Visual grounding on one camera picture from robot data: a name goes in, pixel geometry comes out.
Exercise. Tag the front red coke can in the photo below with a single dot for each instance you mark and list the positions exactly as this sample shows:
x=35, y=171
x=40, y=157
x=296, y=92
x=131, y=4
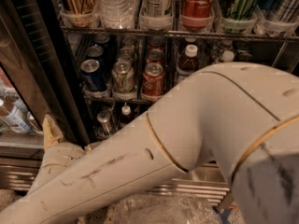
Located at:
x=153, y=79

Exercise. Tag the clear plastic bag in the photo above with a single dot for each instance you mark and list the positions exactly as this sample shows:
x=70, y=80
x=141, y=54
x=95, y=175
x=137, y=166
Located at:
x=165, y=209

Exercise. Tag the gold can top shelf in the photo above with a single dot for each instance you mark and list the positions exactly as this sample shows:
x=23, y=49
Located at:
x=78, y=13

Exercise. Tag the front blue pepsi can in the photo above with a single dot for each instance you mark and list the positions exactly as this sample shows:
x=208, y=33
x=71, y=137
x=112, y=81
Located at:
x=92, y=75

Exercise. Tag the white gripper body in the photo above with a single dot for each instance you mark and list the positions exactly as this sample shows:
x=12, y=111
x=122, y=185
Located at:
x=64, y=154

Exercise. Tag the silver can bottom shelf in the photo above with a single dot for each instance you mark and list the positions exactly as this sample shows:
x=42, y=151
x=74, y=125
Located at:
x=106, y=124

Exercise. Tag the clear water bottle top shelf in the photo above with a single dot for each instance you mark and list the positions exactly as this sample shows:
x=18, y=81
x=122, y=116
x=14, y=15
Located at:
x=118, y=14

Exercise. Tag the green monster can top shelf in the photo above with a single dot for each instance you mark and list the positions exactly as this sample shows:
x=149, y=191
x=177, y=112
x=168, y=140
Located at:
x=238, y=10

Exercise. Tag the front white green can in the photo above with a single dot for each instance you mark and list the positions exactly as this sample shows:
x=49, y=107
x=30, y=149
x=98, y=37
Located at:
x=123, y=76

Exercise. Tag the glass fridge door left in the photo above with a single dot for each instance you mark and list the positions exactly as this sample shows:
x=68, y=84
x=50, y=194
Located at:
x=38, y=61

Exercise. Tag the brown tea bottle white cap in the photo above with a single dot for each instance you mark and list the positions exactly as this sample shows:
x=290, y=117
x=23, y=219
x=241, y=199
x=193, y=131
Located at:
x=187, y=63

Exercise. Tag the red coke can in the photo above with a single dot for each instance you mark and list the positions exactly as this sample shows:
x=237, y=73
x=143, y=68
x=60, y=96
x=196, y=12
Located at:
x=155, y=56
x=153, y=79

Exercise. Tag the white green can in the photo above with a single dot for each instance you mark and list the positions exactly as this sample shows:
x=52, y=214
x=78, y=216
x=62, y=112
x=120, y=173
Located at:
x=127, y=54
x=123, y=76

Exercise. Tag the clear water bottle shelf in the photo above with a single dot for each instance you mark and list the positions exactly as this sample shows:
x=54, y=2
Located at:
x=118, y=14
x=227, y=56

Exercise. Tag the water bottle behind glass door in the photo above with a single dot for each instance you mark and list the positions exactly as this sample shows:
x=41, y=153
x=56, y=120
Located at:
x=13, y=117

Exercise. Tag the large coca-cola can top shelf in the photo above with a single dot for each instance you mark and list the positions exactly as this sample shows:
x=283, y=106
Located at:
x=194, y=13

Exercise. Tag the blue pepsi can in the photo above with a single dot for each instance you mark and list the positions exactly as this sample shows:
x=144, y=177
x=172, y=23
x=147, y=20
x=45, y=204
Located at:
x=92, y=75
x=96, y=53
x=101, y=40

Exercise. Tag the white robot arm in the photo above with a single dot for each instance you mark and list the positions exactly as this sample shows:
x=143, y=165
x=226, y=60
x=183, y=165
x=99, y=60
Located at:
x=243, y=116

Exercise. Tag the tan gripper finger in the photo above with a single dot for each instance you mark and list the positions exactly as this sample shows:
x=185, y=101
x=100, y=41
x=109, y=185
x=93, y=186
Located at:
x=90, y=147
x=52, y=134

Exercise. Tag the small brown bottle bottom shelf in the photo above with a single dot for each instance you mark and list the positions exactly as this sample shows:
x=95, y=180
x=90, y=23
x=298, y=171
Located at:
x=126, y=116

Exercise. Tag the clear water bottle middle shelf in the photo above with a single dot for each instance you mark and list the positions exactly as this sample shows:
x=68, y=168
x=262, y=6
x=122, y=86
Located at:
x=227, y=56

